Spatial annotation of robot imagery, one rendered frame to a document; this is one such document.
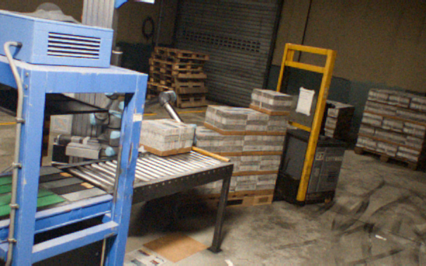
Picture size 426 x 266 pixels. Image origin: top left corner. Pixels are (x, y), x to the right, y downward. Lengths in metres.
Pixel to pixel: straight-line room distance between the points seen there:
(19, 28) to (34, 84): 0.37
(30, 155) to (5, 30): 0.64
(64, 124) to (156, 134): 0.90
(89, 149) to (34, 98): 1.87
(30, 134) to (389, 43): 9.33
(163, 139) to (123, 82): 1.33
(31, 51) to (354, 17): 9.37
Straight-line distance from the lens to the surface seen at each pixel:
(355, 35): 10.93
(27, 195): 2.16
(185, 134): 3.75
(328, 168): 5.61
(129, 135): 2.44
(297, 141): 5.57
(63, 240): 2.41
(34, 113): 2.05
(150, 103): 4.34
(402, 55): 10.60
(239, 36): 12.25
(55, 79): 2.07
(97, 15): 4.01
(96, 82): 2.21
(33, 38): 2.20
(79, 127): 4.13
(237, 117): 4.64
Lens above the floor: 1.81
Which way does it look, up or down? 13 degrees down
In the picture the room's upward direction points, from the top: 9 degrees clockwise
